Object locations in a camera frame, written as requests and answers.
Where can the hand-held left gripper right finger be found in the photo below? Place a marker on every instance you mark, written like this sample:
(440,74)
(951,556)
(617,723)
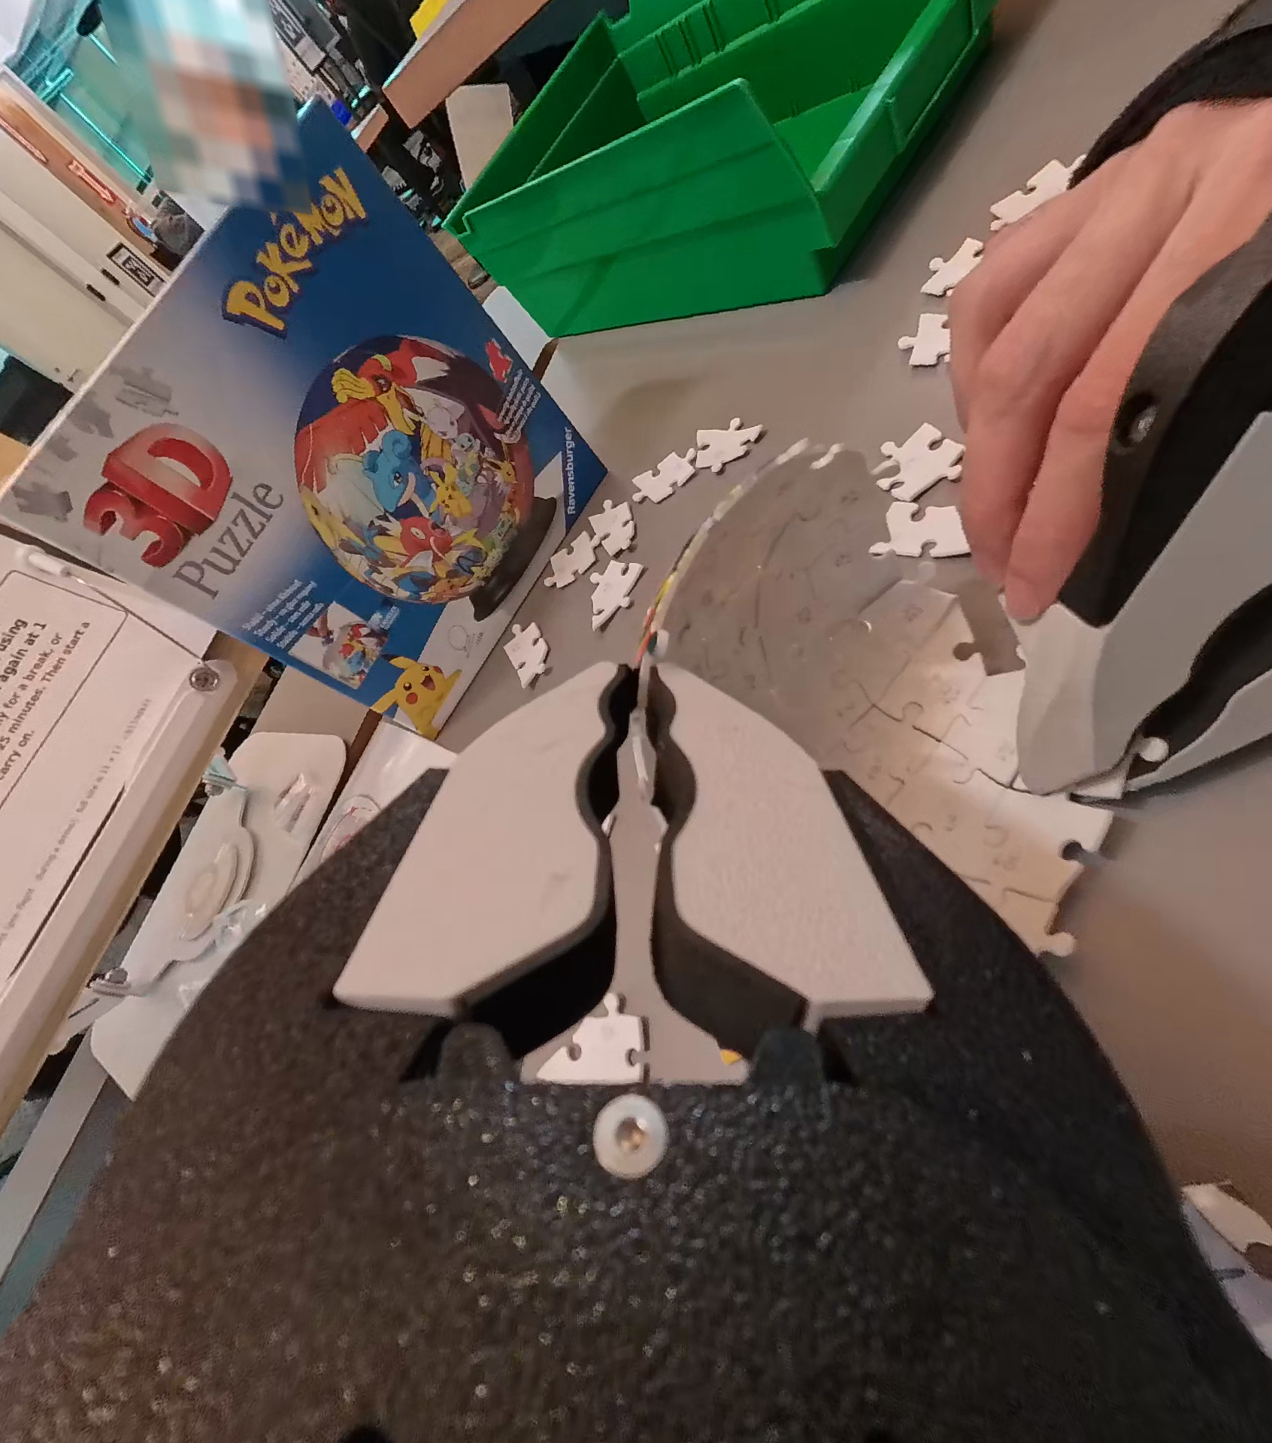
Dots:
(795,890)

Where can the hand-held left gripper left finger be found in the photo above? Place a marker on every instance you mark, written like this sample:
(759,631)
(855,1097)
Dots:
(479,879)

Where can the partly built puzzle ball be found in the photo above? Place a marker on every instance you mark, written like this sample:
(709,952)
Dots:
(908,722)

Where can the person's right forearm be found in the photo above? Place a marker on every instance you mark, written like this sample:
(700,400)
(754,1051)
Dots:
(1268,56)

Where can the blue puzzle box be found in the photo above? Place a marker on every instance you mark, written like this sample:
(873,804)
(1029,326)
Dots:
(253,451)

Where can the person's right hand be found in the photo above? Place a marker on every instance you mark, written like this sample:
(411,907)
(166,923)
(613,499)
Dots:
(1088,316)

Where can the flat clear plastic clip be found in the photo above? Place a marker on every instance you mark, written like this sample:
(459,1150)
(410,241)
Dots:
(293,800)

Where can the wooden board with instruction sheet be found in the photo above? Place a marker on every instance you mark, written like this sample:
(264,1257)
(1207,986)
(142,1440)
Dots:
(5,699)

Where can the green plastic bin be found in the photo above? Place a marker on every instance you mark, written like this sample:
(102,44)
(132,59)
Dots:
(705,169)

